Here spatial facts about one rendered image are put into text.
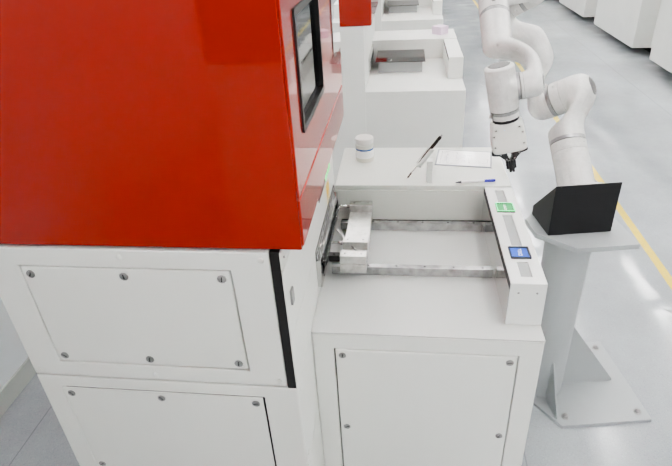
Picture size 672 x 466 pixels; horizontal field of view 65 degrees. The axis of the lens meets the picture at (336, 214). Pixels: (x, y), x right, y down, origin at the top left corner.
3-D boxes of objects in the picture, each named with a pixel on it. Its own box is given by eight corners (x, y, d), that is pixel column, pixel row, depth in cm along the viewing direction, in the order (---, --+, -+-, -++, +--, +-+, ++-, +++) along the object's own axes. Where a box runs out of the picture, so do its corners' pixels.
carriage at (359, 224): (340, 272, 165) (340, 265, 163) (351, 214, 196) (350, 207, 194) (366, 273, 163) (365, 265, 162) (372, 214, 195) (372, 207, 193)
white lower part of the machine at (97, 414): (115, 548, 179) (33, 375, 138) (198, 367, 250) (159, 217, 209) (322, 568, 170) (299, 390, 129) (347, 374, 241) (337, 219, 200)
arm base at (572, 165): (587, 200, 193) (577, 153, 198) (620, 183, 174) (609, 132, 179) (538, 202, 190) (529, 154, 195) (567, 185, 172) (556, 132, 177)
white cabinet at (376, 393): (328, 507, 187) (310, 334, 147) (352, 323, 270) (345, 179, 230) (515, 523, 179) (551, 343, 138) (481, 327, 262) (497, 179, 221)
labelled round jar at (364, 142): (355, 163, 207) (354, 140, 203) (356, 155, 214) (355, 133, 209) (373, 163, 207) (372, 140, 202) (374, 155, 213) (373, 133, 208)
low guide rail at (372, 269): (331, 273, 169) (331, 266, 168) (332, 270, 171) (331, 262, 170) (492, 278, 163) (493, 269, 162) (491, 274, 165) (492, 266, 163)
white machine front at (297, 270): (288, 387, 130) (268, 252, 110) (329, 219, 200) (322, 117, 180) (300, 388, 129) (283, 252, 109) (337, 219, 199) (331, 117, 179)
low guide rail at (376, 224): (340, 229, 193) (340, 222, 191) (341, 226, 194) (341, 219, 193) (481, 231, 186) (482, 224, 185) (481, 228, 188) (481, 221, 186)
